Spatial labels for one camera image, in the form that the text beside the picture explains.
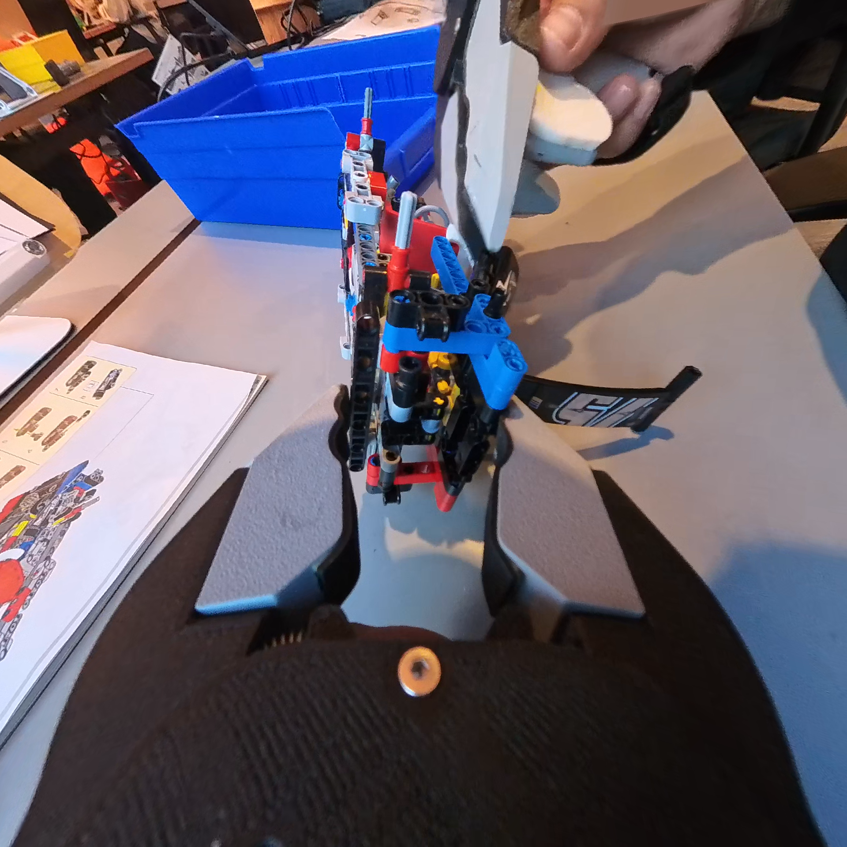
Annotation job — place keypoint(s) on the open instruction booklet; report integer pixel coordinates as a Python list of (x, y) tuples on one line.
[(132, 476)]

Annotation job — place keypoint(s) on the clipboard with printed sheet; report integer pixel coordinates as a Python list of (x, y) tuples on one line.
[(33, 218)]

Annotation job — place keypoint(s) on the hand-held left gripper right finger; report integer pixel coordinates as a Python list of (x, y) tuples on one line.
[(562, 529)]

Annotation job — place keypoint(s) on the black curved toy panel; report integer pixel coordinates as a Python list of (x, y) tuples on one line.
[(595, 407)]

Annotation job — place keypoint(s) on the yellow storage bin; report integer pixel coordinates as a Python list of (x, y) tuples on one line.
[(40, 59)]

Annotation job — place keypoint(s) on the white flat stand base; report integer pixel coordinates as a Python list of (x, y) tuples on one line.
[(26, 344)]

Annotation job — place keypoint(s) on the toy brick car chassis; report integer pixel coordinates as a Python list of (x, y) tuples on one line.
[(410, 344)]

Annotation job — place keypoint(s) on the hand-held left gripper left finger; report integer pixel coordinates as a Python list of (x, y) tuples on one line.
[(284, 523)]

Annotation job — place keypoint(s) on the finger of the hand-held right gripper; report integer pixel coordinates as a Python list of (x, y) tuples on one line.
[(452, 152), (496, 132)]

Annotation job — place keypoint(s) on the cluttered background worktable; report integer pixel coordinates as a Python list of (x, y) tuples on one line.
[(79, 79)]

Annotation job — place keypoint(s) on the blue storage bin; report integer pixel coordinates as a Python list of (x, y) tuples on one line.
[(264, 152)]

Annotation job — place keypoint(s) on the person's right hand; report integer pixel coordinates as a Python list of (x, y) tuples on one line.
[(662, 33)]

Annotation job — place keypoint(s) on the white line-drawing sheet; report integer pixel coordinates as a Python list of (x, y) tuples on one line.
[(384, 16)]

